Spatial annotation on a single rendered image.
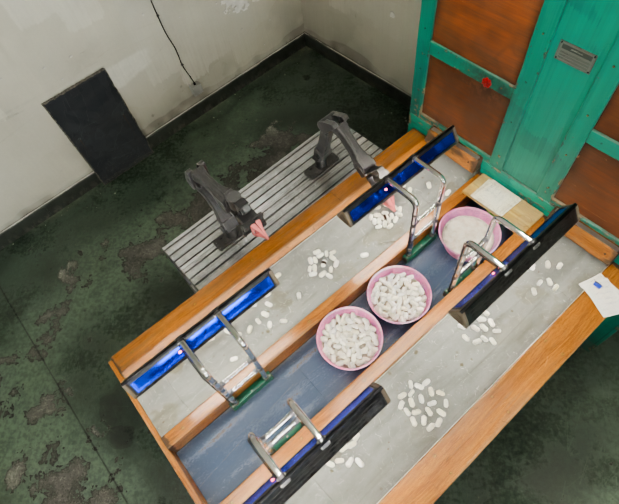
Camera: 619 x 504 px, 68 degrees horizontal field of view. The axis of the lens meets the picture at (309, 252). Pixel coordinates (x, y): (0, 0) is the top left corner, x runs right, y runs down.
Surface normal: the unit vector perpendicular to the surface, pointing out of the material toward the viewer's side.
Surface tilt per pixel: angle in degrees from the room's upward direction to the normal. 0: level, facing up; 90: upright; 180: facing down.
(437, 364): 0
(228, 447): 0
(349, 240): 0
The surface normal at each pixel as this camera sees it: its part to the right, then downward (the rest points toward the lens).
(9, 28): 0.67, 0.60
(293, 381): -0.11, -0.50
